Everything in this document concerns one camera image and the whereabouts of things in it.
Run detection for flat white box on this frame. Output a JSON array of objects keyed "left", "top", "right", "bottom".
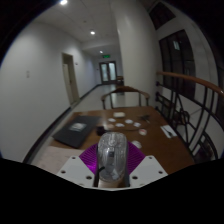
[{"left": 112, "top": 111, "right": 126, "bottom": 119}]

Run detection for side door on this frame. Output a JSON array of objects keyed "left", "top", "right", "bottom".
[{"left": 61, "top": 52, "right": 81, "bottom": 106}]

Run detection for dark pen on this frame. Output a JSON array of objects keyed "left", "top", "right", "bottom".
[{"left": 162, "top": 126, "right": 173, "bottom": 137}]

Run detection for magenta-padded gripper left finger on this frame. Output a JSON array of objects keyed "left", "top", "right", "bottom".
[{"left": 56, "top": 143, "right": 100, "bottom": 188}]

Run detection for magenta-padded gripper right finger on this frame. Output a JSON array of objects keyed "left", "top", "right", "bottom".
[{"left": 124, "top": 142, "right": 169, "bottom": 188}]

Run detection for small black box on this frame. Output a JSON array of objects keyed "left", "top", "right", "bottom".
[{"left": 96, "top": 125, "right": 106, "bottom": 136}]

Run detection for black cable bundle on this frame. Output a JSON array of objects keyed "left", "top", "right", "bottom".
[{"left": 137, "top": 113, "right": 154, "bottom": 125}]

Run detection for dark-framed window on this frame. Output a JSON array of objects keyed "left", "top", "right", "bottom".
[{"left": 158, "top": 29, "right": 198, "bottom": 101}]

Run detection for glazed double door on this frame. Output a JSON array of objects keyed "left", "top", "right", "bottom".
[{"left": 99, "top": 60, "right": 118, "bottom": 84}]

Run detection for wooden armchair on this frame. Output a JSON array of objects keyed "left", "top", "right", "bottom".
[{"left": 100, "top": 85, "right": 151, "bottom": 110}]

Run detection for black railing with wooden handrail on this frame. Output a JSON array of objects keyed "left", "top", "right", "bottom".
[{"left": 154, "top": 70, "right": 224, "bottom": 164}]

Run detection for ceiling lights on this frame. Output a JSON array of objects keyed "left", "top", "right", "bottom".
[{"left": 59, "top": 0, "right": 105, "bottom": 55}]

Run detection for white notepad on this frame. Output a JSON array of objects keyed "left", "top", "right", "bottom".
[{"left": 160, "top": 124, "right": 178, "bottom": 139}]

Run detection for dark closed laptop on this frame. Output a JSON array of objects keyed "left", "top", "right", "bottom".
[{"left": 52, "top": 114, "right": 102, "bottom": 149}]

